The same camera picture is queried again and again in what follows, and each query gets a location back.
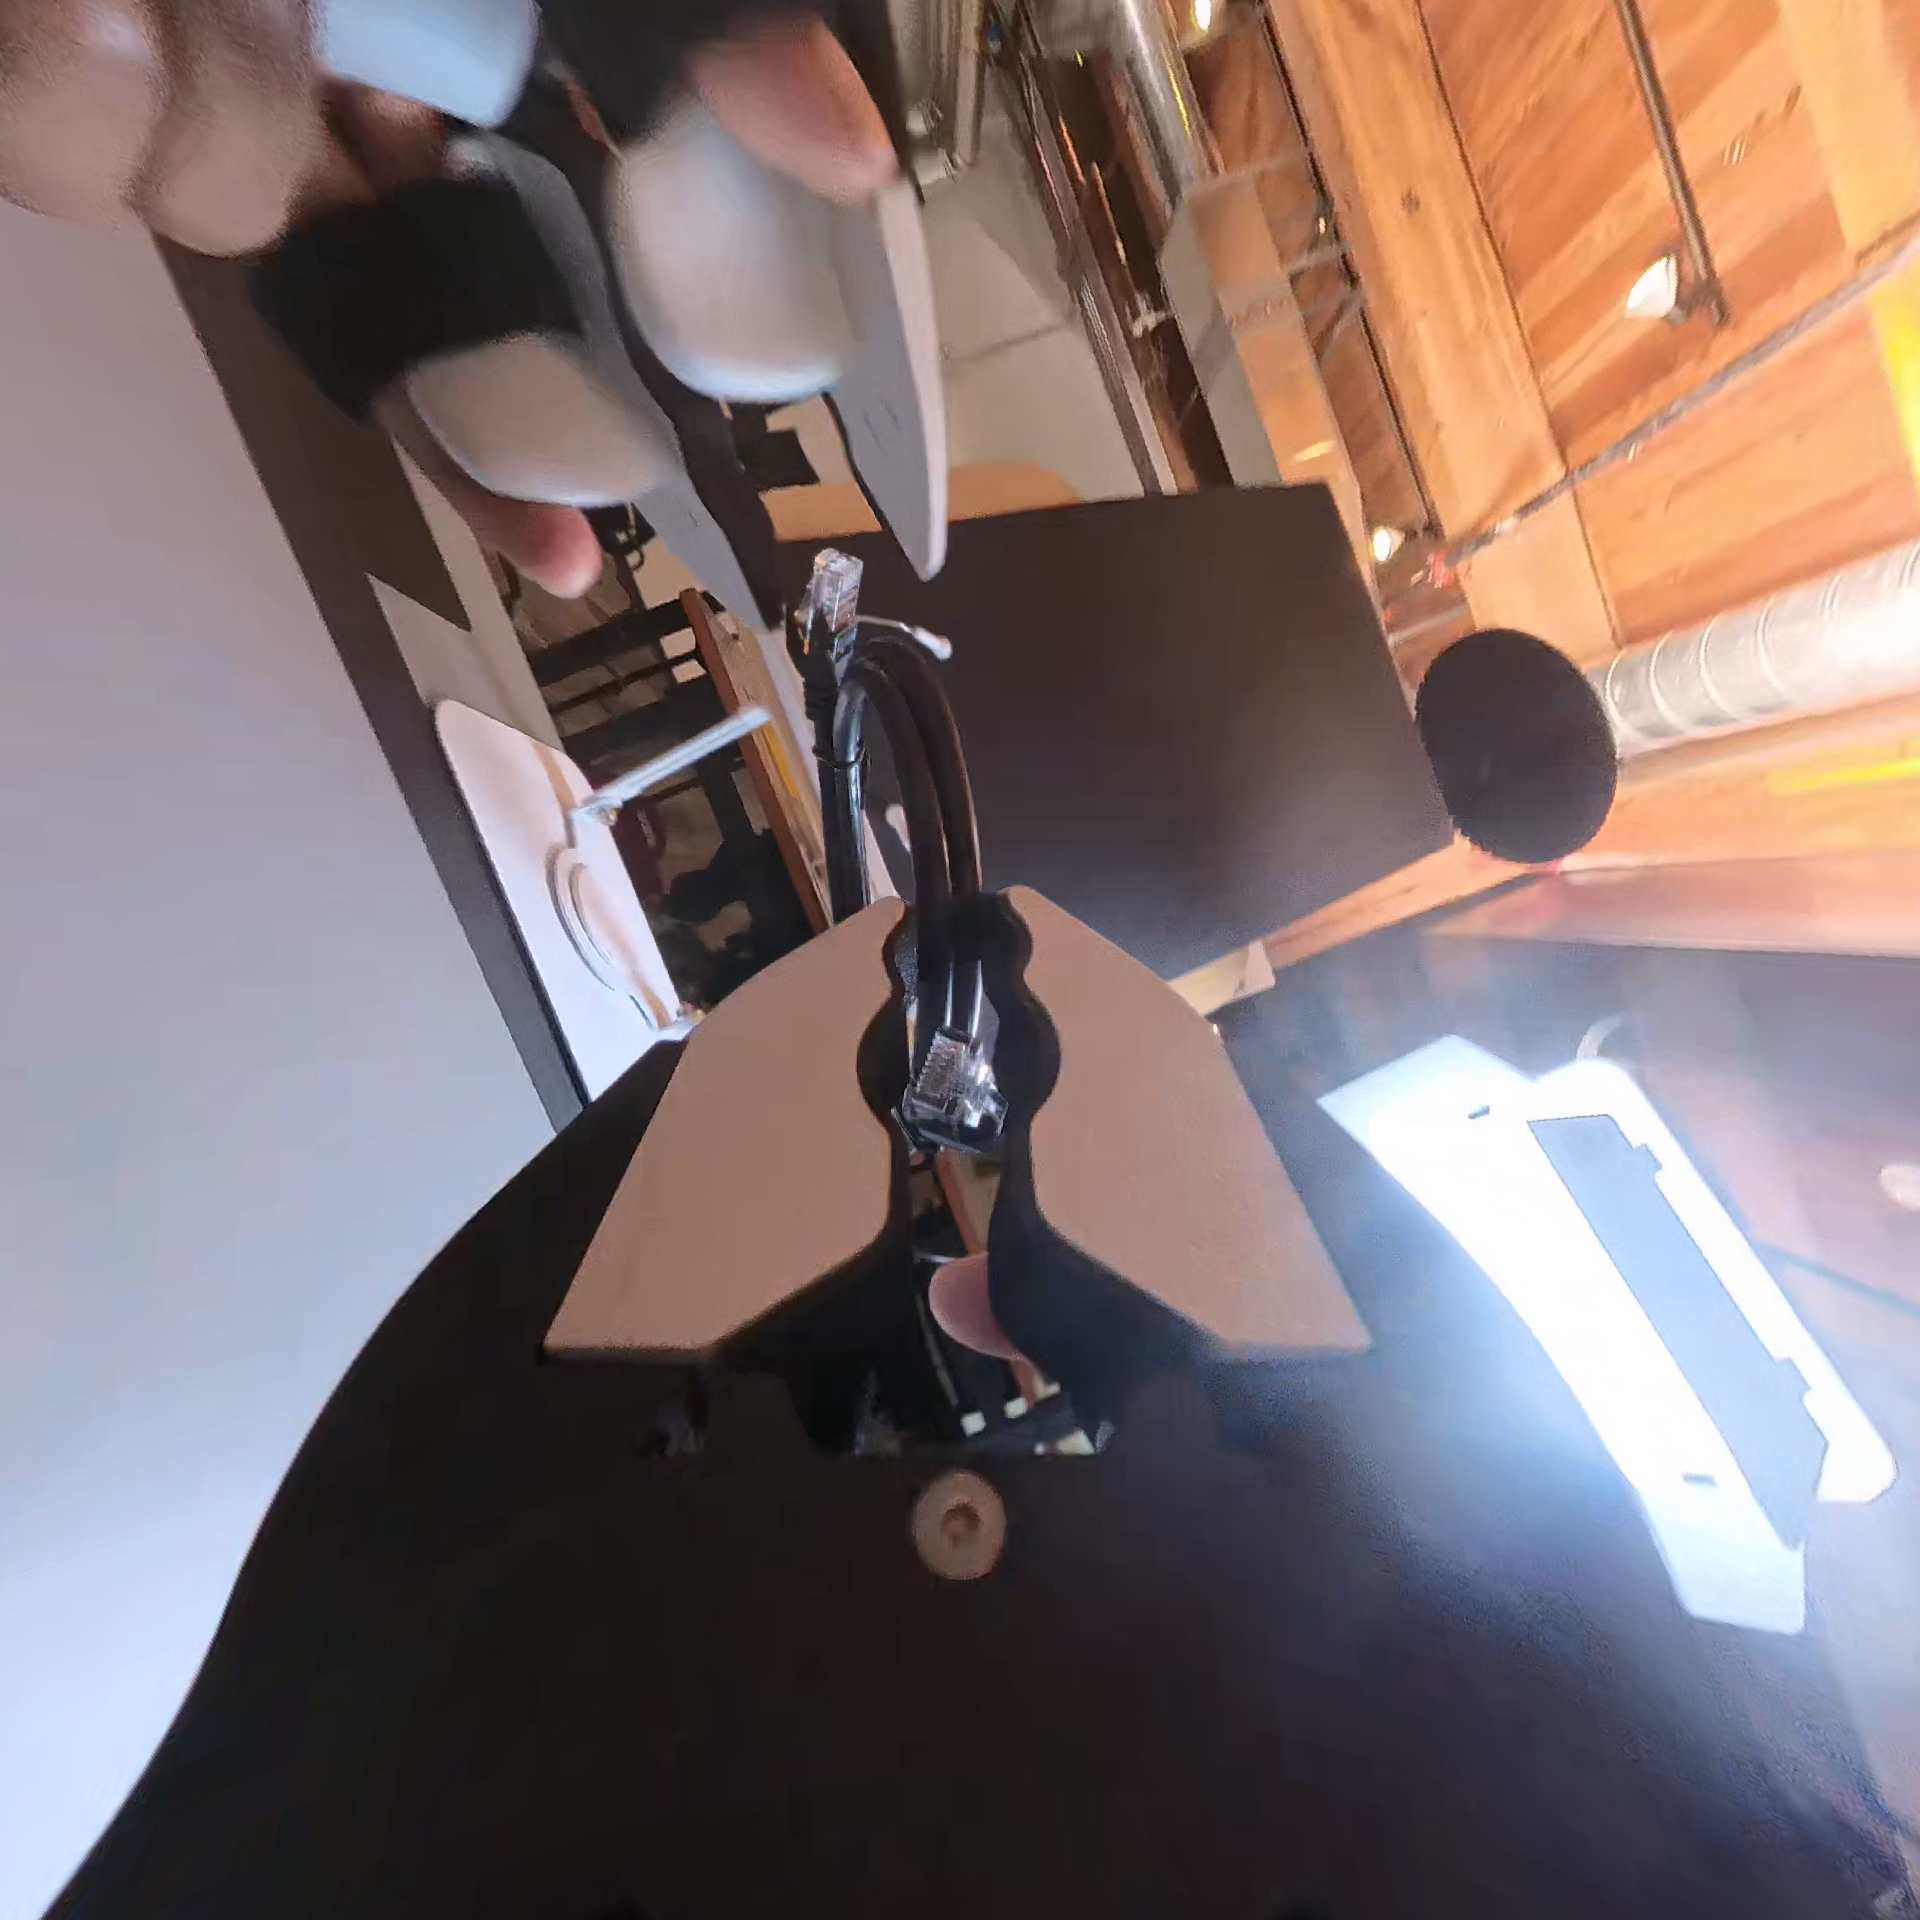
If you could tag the black fuzzy round disc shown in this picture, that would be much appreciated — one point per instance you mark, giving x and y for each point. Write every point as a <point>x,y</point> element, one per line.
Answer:
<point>1516,751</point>

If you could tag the shiny metal pipe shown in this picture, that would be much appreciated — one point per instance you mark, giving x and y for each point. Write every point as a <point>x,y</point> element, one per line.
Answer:
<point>1162,60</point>

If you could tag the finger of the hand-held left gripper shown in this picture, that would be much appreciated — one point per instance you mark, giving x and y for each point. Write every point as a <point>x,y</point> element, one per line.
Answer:
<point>705,541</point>
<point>902,376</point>

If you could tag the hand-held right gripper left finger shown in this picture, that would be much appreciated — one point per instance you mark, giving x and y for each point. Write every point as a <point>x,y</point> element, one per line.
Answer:
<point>722,1185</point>

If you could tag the person's right hand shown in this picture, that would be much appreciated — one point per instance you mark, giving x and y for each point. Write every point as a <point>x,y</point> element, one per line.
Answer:
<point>969,1307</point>

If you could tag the rectangular metal duct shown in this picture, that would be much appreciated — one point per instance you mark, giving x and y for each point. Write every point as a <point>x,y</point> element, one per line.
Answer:
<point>1214,329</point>

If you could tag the silver spiral air duct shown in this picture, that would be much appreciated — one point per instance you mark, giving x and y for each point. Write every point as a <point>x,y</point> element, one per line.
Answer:
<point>1770,645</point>

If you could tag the person's left hand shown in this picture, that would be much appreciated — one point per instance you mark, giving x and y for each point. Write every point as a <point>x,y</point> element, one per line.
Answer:
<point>119,105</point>

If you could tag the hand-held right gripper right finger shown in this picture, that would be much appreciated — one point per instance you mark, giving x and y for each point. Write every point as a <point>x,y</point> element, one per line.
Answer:
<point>1185,1185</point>

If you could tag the white ceiling light panel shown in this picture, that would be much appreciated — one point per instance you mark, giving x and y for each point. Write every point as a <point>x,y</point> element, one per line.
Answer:
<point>1441,1141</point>

